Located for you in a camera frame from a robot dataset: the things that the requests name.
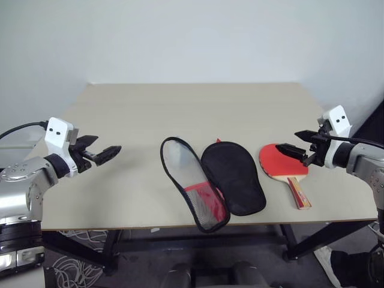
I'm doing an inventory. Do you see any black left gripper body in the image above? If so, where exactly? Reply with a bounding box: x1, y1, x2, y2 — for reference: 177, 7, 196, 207
70, 140, 98, 175

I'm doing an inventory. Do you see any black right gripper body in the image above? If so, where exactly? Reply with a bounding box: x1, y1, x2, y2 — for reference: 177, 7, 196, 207
302, 125, 330, 167

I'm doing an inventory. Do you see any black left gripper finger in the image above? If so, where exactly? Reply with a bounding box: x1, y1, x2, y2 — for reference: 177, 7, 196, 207
77, 135, 100, 148
95, 145, 122, 166

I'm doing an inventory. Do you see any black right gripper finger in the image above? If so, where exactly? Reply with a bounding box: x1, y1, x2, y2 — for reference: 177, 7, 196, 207
275, 143, 309, 164
294, 129, 320, 143

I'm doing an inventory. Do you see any red table tennis paddle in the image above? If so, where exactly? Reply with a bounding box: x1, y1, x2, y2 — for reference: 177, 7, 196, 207
258, 143, 313, 211

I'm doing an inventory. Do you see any black zippered paddle case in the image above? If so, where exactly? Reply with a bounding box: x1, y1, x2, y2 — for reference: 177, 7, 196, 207
160, 136, 268, 233

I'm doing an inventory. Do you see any silver black robot torso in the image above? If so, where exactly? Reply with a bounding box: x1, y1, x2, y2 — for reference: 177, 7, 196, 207
0, 218, 46, 288

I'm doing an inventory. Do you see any white shoe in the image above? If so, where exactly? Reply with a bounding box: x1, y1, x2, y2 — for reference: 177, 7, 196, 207
313, 245, 343, 288

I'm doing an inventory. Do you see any black trouser leg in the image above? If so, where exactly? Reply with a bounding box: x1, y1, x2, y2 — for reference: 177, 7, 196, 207
329, 250, 373, 288

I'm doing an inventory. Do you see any dark rounded grey shape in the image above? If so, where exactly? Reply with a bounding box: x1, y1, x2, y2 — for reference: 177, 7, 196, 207
232, 260, 270, 288
163, 263, 193, 288

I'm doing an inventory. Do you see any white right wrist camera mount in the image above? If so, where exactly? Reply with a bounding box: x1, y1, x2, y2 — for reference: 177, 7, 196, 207
317, 104, 353, 169

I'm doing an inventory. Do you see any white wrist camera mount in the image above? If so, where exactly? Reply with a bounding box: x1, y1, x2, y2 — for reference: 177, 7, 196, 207
44, 117, 80, 178
317, 104, 353, 169

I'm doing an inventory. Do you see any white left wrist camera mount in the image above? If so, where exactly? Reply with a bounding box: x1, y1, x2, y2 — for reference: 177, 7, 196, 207
44, 117, 80, 178

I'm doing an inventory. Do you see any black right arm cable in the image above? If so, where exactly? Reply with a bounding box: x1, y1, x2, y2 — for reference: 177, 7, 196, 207
322, 133, 384, 149

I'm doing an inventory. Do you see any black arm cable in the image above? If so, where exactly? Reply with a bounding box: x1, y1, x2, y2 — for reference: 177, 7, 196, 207
0, 120, 49, 140
322, 133, 384, 149

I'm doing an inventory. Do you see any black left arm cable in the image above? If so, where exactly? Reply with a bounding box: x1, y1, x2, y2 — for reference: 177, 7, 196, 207
0, 120, 49, 140

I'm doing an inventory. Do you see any black metal table frame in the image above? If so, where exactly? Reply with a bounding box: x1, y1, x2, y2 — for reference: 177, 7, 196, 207
41, 221, 376, 277

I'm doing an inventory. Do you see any white tangled floor cable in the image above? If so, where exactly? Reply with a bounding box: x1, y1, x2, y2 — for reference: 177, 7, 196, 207
49, 229, 106, 288

